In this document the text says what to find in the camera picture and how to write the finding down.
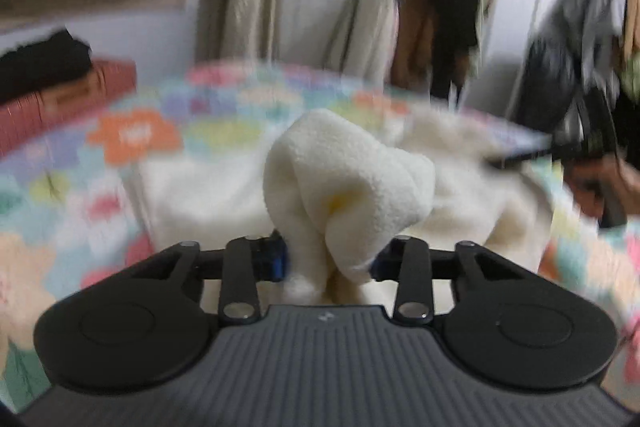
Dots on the cream fleece towel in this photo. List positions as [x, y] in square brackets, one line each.
[345, 187]

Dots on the floral bedspread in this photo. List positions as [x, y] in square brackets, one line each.
[100, 187]

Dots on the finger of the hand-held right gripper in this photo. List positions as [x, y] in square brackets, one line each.
[520, 153]

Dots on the black hanging garment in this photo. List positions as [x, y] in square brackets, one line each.
[452, 27]

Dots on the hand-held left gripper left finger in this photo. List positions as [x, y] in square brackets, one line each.
[276, 259]

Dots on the grey hanging garment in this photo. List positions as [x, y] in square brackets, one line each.
[585, 12]

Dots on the white hanging garment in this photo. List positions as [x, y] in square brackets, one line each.
[360, 32]

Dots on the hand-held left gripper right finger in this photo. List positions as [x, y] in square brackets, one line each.
[382, 263]

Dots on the person's right hand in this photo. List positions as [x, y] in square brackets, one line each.
[587, 189]

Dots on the black jacket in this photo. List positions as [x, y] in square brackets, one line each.
[547, 87]

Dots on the black folded cloth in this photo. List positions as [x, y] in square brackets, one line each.
[40, 64]

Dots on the brown hanging garment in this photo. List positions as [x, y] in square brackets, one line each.
[412, 49]

